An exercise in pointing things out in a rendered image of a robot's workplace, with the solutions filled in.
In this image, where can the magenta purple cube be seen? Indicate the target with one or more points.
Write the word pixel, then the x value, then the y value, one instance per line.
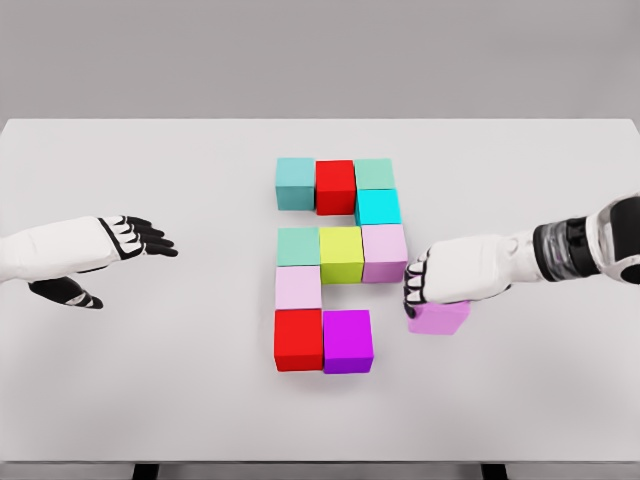
pixel 348 341

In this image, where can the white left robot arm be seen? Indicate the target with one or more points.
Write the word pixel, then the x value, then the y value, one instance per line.
pixel 17 257

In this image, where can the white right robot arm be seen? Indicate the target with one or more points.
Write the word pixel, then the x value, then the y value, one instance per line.
pixel 570 247

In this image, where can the pale pink cube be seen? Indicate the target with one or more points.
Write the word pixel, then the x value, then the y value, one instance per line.
pixel 297 287
pixel 384 252

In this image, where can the teal blue cube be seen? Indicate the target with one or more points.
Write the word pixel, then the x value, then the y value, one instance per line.
pixel 295 182

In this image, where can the orchid pink cube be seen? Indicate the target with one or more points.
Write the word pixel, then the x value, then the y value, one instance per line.
pixel 440 317

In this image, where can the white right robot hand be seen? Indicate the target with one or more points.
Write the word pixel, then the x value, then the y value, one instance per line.
pixel 457 272

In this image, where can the bright cyan cube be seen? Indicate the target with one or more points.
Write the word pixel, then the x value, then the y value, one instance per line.
pixel 378 206

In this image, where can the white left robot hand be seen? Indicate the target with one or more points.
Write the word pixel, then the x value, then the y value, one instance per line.
pixel 82 242

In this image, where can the mint green cube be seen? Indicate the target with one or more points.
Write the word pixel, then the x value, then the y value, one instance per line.
pixel 374 174
pixel 298 246

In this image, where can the yellow-green cube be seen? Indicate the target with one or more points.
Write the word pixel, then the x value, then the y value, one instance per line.
pixel 341 255

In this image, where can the red cube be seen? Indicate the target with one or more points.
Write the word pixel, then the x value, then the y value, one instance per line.
pixel 298 340
pixel 335 187

